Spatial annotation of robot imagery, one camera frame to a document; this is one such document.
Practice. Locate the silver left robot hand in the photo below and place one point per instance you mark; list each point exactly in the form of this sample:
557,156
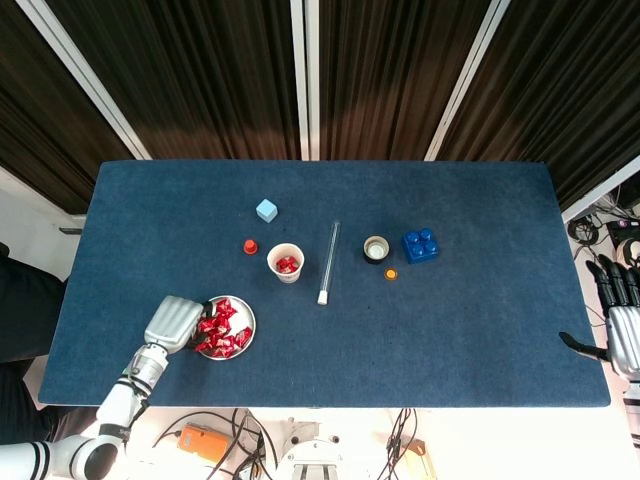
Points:
172,325

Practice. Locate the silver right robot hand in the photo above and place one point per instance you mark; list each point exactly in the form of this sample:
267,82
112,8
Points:
622,340

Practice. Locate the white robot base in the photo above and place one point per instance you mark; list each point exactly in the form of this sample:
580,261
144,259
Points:
310,460

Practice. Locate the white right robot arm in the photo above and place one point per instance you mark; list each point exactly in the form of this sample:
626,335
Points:
632,415

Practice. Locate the round metal plate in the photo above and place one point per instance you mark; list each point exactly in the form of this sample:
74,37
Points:
245,315

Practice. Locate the white paper cup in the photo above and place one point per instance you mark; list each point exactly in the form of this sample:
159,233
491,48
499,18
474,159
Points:
290,277

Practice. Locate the white headphones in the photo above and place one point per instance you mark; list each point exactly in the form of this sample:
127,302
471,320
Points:
625,252

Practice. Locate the black electronics box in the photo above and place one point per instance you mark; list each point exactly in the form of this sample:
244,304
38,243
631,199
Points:
622,230

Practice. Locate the small red plastic cap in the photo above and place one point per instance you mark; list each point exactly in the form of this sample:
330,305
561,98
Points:
250,246

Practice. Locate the orange electronic device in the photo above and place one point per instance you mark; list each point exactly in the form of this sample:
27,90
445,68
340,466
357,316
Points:
205,442

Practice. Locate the black chair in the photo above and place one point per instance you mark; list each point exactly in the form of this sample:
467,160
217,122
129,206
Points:
25,310

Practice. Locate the light blue cube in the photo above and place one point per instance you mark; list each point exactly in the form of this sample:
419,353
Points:
266,210

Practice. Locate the glass test tube white stopper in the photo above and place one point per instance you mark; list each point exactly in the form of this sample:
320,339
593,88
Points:
323,298

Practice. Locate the blue felt table cloth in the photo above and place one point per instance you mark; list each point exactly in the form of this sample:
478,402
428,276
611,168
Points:
450,340

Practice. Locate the black round container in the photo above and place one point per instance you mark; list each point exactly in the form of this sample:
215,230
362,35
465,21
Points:
376,249

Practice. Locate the blue building brick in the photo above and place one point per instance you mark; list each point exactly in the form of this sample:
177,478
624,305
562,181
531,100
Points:
420,247

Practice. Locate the orange round button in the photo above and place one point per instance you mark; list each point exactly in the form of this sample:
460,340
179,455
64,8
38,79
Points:
391,274

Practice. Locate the pale yellow box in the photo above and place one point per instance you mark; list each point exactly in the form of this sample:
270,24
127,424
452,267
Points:
417,452

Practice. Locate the dark brown pleated curtain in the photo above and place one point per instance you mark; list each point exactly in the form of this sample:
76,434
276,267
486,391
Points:
40,100
565,75
200,75
390,75

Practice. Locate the white frame post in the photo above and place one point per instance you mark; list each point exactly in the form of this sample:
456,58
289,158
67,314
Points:
87,80
300,80
600,190
467,80
313,80

